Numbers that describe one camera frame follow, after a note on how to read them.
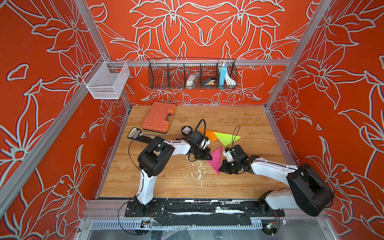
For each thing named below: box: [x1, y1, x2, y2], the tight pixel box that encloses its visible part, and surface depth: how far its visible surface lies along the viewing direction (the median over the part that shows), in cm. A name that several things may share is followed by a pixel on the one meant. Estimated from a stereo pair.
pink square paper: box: [207, 146, 222, 175], surface depth 92 cm
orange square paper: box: [200, 128, 218, 143], surface depth 102 cm
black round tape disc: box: [181, 125, 193, 137], surface depth 105 cm
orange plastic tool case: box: [142, 101, 177, 133], surface depth 109 cm
